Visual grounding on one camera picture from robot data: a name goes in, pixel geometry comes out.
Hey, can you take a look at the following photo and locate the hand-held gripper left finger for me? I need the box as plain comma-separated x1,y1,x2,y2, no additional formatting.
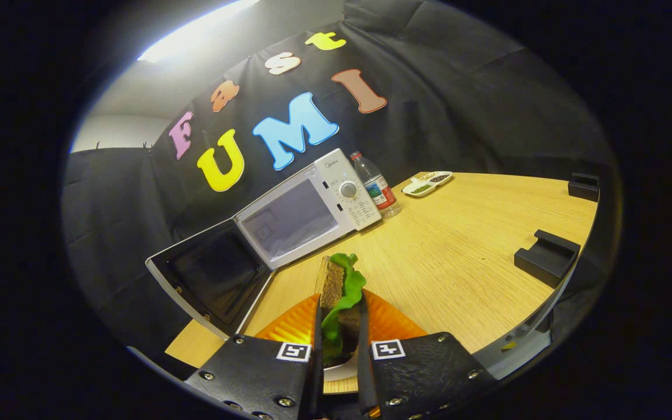
184,293,325,420

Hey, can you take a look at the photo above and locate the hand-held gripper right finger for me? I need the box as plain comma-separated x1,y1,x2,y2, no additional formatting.
356,290,497,420

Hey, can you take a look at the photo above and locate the sandwich with green lettuce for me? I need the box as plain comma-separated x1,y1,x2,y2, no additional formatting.
314,253,368,368

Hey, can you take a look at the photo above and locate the white microwave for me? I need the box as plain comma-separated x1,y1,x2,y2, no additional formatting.
145,148,382,340

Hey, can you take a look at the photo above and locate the small white plate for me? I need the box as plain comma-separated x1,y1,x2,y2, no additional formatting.
323,349,360,383

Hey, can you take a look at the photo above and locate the clear plastic water bottle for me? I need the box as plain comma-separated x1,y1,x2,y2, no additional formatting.
351,151,402,219

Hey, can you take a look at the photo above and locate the white divided bean dish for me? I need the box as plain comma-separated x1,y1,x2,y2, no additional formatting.
401,171,453,198

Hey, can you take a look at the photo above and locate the black plastic holder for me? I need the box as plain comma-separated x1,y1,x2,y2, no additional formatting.
514,229,580,289
568,172,600,202

